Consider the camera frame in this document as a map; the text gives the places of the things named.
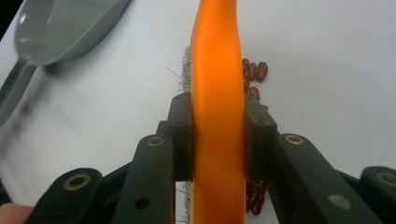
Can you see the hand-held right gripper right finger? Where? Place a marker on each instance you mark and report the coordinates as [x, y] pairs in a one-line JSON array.
[[260, 137]]

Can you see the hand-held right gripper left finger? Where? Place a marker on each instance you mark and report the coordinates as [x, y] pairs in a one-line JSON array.
[[180, 133]]

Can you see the orange brush with grey bristles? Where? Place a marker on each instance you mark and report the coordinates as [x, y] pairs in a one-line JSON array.
[[218, 109]]

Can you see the pile of red beans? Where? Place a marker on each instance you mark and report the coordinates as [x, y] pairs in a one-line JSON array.
[[261, 71]]

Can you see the grey dustpan with orange edge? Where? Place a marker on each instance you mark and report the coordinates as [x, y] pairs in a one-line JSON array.
[[62, 28]]

